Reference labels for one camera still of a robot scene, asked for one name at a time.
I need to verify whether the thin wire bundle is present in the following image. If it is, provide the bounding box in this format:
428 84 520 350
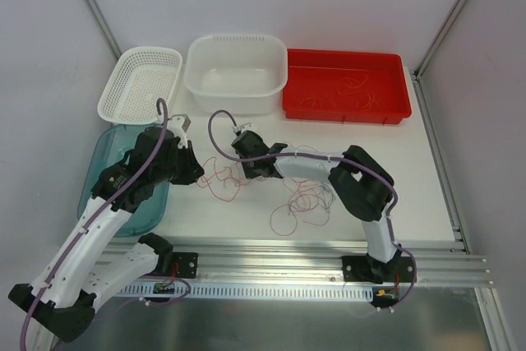
196 143 340 238

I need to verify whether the orange wire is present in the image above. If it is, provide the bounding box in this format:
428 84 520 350
298 73 379 113

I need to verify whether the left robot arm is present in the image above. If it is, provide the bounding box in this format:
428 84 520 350
8 127 204 343

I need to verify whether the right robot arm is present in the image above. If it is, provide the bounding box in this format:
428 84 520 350
231 131 402 284

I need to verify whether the teal translucent plastic bin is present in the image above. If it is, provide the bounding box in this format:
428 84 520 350
77 124 169 238

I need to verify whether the white plastic tub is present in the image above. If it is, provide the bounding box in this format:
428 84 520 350
183 35 288 115

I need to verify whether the white perforated plastic basket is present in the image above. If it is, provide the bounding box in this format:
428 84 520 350
97 46 182 125

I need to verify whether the red plastic tray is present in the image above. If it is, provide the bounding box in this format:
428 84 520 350
282 48 412 125

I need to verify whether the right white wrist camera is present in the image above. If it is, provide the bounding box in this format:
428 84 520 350
233 122 253 136

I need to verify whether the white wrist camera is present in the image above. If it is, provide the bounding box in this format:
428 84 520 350
233 122 253 136
158 114 191 149

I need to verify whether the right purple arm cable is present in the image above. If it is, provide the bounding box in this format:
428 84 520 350
207 110 418 319

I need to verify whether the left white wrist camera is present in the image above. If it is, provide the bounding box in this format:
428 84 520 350
158 114 191 149

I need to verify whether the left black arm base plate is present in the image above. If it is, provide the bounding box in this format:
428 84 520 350
171 252 199 279

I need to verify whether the aluminium mounting rail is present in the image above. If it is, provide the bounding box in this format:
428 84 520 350
170 238 496 288

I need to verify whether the white slotted cable duct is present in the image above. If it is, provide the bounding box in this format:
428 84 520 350
117 281 373 303

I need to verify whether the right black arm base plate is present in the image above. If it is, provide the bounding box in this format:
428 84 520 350
341 256 416 284

